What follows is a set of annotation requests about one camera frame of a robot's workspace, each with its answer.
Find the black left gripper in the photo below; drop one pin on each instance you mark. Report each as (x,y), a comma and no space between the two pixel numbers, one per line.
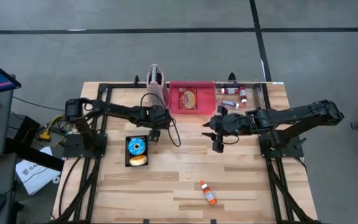
(157,118)

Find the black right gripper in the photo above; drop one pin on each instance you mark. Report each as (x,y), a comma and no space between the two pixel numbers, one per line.
(232,124)

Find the blue frosted toy donut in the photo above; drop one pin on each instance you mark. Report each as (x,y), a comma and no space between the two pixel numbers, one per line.
(138,160)
(141,143)

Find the small round cap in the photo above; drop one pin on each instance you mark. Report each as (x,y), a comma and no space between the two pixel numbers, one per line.
(229,103)

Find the red snack packet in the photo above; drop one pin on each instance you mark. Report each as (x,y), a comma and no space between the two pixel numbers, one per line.
(187,99)

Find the dark red glue bottle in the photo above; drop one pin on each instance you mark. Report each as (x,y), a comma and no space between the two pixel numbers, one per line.
(243,96)

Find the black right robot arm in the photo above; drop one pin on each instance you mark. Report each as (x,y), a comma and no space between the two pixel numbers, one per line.
(300,113)

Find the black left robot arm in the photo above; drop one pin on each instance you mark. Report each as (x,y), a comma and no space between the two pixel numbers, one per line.
(117,109)

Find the pink box grater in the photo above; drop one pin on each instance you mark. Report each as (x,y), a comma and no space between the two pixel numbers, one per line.
(158,93)

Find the red plastic tray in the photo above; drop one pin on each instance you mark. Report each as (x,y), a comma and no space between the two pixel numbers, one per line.
(205,102)

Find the clear plastic tray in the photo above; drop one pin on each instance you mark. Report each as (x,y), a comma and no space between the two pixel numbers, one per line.
(233,97)

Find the black table clamp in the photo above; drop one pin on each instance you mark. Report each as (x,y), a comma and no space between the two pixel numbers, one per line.
(136,80)
(146,221)
(213,221)
(232,77)

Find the black perforated tray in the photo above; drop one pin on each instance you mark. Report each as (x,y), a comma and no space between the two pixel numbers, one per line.
(126,149)

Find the orange glue bottle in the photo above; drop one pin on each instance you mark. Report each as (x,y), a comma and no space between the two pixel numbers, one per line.
(208,194)

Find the black support strut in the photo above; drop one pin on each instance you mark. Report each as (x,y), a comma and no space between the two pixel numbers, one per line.
(36,157)

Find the white printed box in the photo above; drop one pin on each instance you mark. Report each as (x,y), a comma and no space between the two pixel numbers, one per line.
(36,180)

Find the black aluminium table frame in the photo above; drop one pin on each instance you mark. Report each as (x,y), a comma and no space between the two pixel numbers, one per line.
(129,85)

